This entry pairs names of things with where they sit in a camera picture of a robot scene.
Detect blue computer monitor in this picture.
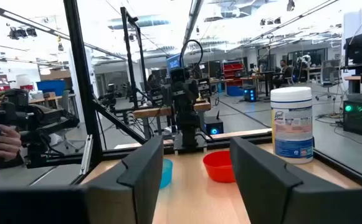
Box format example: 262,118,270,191
166,53,182,71

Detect black computer tower blue light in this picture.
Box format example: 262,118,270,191
204,110,224,136

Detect wooden background table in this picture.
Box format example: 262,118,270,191
133,101,212,119

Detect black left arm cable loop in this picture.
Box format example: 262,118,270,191
179,39,204,73

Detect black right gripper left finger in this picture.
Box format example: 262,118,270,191
0,135,164,224

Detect black background rig frame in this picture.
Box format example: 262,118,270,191
120,6,150,110

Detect blue barrel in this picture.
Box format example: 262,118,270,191
226,85,244,97

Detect black computer tower green lights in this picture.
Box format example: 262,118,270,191
343,95,362,139

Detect person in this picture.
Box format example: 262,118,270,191
272,59,293,90

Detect red plastic bowl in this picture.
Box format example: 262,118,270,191
202,150,236,184

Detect grey office chair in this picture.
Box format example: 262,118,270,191
315,59,343,101

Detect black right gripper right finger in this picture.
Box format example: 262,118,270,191
229,136,362,224

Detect red parts shelf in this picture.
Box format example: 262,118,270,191
222,60,244,88

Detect black ceiling studio light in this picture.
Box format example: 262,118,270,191
7,26,38,40

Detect silver metal bracket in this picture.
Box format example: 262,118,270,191
80,134,93,175

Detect blue storage bin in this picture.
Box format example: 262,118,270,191
36,80,67,96

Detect white disinfecting wipes canister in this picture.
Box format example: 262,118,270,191
270,86,314,165

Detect black aluminium table frame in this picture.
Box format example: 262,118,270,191
26,0,274,184

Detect black leader arm handle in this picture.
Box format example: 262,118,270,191
0,88,80,170

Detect person's hand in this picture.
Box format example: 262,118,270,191
0,124,22,166

